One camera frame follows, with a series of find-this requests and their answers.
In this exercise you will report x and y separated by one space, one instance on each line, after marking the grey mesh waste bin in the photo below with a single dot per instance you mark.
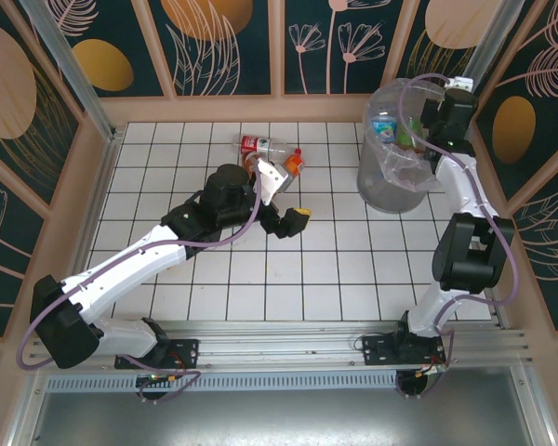
386 195

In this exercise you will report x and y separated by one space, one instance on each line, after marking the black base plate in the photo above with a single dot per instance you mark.
376 350
186 353

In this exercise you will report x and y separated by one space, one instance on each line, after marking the orange label plastic bottle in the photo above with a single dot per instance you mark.
294 165

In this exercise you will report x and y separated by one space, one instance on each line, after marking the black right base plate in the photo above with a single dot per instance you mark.
376 350

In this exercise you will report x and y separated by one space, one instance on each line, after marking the red white label plastic bottle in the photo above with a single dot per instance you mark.
250 144

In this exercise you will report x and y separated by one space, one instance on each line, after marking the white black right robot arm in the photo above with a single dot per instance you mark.
465 190

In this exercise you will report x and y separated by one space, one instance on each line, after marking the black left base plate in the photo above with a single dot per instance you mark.
186 353

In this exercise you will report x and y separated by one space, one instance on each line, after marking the colourful light blue label bottle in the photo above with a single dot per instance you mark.
385 127

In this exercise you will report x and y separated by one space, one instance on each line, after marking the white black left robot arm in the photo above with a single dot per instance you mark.
121 269

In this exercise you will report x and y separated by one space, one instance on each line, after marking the brown drink plastic bottle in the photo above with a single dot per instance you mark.
247 162

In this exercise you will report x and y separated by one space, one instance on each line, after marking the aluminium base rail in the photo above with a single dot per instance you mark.
279 346

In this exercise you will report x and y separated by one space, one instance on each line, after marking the aluminium corner post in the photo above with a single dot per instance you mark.
486 42
74 74

